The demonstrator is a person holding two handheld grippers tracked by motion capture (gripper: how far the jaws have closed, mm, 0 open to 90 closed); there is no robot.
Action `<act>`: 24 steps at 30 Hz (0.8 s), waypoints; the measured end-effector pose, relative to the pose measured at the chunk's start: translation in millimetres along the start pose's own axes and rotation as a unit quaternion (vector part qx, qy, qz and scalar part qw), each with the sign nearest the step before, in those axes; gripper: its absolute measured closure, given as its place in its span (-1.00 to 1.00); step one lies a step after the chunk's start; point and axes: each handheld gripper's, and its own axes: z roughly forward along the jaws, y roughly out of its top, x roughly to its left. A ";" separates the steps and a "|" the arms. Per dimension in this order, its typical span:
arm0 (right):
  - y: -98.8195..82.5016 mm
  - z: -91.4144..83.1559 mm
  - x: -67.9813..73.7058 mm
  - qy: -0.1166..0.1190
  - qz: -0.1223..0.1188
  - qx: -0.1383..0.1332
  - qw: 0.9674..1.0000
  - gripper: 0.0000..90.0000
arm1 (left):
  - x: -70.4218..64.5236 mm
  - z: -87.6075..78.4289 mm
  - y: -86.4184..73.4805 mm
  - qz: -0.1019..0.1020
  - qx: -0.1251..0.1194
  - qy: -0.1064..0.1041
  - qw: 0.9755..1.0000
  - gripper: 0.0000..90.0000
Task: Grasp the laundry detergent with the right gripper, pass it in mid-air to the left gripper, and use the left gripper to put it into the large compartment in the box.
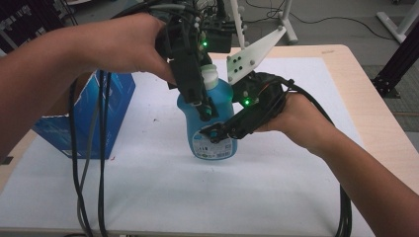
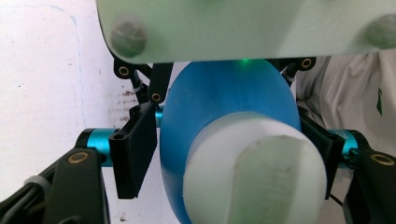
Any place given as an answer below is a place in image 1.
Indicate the white metal stand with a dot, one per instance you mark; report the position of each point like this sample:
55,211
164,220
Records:
395,23
290,29

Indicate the black metal stand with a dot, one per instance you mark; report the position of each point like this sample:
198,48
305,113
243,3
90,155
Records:
395,69

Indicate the blue detergent bottle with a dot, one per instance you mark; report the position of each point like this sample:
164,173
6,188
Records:
217,98

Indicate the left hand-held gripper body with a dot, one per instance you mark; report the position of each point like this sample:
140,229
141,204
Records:
187,65

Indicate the white table mat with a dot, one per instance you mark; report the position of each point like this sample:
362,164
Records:
204,191

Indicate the dark equipment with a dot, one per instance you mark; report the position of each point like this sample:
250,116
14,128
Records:
29,19

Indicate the blue cardboard box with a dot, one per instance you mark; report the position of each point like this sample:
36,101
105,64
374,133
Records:
118,95

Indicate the person's left hand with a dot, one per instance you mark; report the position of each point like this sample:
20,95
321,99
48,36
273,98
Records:
122,46

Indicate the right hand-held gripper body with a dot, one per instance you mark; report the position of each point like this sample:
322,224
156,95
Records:
260,98

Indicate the person's right hand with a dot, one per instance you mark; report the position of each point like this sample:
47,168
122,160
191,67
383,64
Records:
299,121

